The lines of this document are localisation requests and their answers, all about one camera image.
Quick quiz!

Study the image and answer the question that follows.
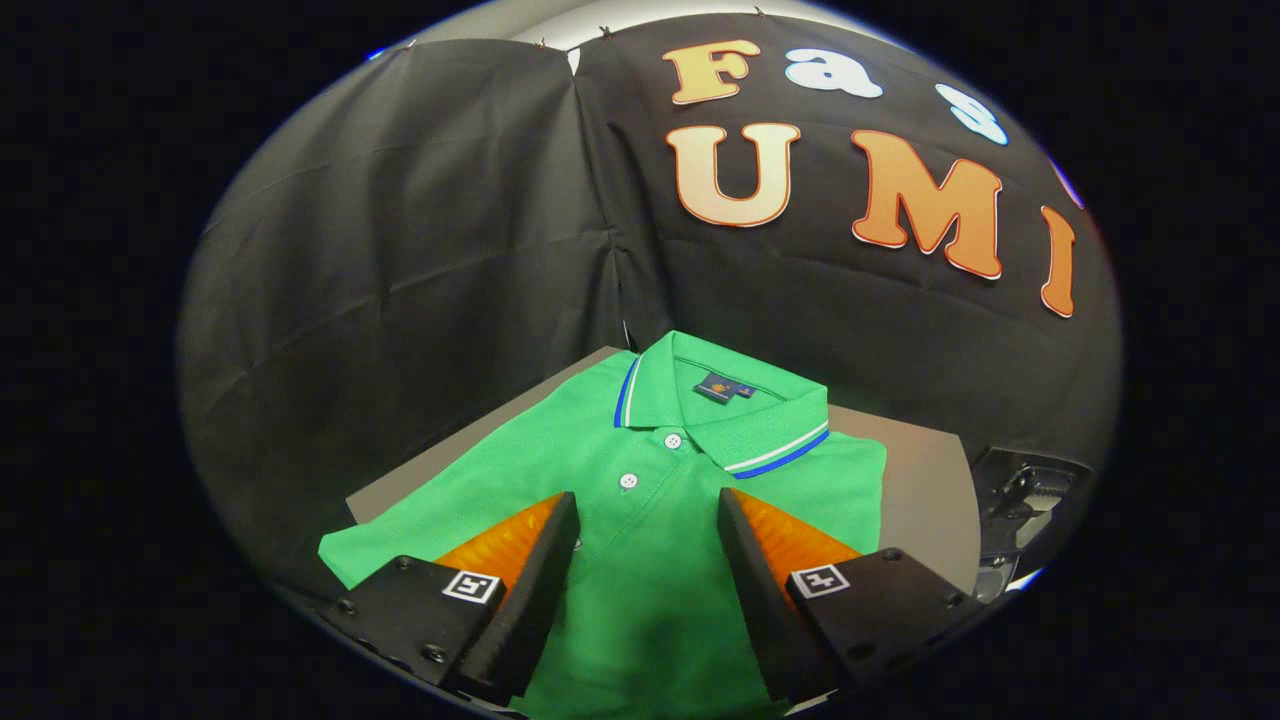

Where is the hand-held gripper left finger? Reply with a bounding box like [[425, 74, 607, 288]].
[[318, 490, 582, 706]]

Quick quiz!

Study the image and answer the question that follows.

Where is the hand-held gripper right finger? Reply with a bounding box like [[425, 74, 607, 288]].
[[716, 487, 986, 704]]

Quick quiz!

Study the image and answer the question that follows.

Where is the green polo shirt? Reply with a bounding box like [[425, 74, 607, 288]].
[[318, 330, 889, 720]]

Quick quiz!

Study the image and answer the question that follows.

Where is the grey washing machine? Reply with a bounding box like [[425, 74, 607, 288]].
[[965, 447, 1096, 606]]

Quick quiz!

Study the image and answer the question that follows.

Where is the grey side table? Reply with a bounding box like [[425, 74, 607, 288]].
[[345, 345, 981, 601]]

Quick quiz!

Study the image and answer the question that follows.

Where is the black backdrop cloth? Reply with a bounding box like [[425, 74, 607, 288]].
[[178, 10, 1123, 601]]

